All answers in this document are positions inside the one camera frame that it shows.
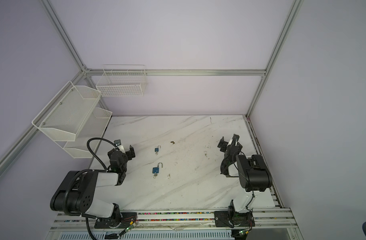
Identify large blue padlock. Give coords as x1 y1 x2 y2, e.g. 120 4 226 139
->
153 162 163 174

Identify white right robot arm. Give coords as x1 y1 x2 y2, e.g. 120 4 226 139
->
214 134 275 228

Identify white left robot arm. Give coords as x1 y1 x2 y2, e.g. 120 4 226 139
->
50 138 137 240

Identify white mesh two-tier shelf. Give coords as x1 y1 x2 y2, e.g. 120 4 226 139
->
32 82 112 159

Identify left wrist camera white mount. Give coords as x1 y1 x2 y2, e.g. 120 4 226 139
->
114 140 126 154

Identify white wire basket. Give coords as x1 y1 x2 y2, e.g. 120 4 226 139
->
96 65 148 97

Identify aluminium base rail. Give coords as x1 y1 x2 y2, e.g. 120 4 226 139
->
46 208 303 240

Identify aluminium frame profiles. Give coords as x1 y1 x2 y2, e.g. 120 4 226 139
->
0 1 294 215

